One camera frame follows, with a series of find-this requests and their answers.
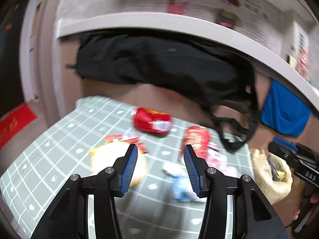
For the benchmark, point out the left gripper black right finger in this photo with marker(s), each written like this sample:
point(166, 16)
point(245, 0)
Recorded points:
point(210, 183)

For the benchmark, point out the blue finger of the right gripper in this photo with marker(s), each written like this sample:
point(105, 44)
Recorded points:
point(281, 152)
point(285, 143)

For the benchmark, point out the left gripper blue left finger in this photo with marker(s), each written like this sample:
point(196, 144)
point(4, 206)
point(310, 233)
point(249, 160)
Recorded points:
point(110, 183)

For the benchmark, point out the pink heart lollipop wrapper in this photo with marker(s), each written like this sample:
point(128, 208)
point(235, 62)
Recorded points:
point(215, 158)

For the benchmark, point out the blue white wrapper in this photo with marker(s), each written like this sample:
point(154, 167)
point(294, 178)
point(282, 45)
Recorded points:
point(181, 185)

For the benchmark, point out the red paper cup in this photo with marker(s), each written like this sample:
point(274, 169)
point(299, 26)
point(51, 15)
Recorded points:
point(199, 137)

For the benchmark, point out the red snack wrapper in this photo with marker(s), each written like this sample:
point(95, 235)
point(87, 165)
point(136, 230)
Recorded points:
point(131, 138)

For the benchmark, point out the red soda can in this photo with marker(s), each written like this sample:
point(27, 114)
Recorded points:
point(152, 121)

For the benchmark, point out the trash bin with yellow bag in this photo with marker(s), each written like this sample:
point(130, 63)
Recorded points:
point(272, 174)

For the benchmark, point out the blue hanging towel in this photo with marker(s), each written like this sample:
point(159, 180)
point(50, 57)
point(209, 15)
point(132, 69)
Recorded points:
point(284, 112)

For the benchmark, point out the green grid table mat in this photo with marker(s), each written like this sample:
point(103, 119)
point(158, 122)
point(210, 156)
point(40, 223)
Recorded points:
point(148, 210)

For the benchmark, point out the bottle with red contents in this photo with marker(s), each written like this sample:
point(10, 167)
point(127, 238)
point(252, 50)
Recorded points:
point(302, 66)

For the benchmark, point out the red floor mat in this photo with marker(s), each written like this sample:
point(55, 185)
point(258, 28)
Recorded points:
point(14, 122)

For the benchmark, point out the black bag with straps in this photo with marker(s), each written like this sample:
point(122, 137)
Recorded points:
point(222, 83)

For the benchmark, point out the cartoon couple wall sticker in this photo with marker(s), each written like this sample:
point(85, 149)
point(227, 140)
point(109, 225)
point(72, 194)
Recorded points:
point(221, 12)

